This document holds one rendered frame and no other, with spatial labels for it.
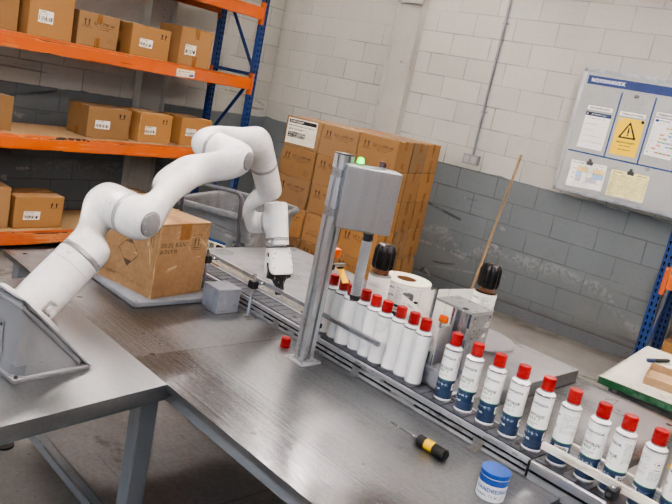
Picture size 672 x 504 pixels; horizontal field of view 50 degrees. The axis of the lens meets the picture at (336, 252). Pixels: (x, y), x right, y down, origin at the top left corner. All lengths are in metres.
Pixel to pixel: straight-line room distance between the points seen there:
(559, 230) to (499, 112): 1.21
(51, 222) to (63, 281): 4.11
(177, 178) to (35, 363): 0.63
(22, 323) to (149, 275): 0.77
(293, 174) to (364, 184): 3.99
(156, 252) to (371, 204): 0.80
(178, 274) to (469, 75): 4.84
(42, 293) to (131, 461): 0.63
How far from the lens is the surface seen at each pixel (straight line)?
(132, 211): 1.97
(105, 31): 6.07
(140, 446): 2.27
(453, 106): 7.04
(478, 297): 2.70
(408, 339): 2.17
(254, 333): 2.46
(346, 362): 2.30
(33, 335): 1.92
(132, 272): 2.63
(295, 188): 6.08
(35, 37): 5.65
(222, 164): 2.16
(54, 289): 1.95
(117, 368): 2.07
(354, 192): 2.11
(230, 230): 4.62
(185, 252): 2.61
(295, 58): 8.24
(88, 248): 1.97
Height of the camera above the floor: 1.68
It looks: 13 degrees down
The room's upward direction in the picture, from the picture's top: 12 degrees clockwise
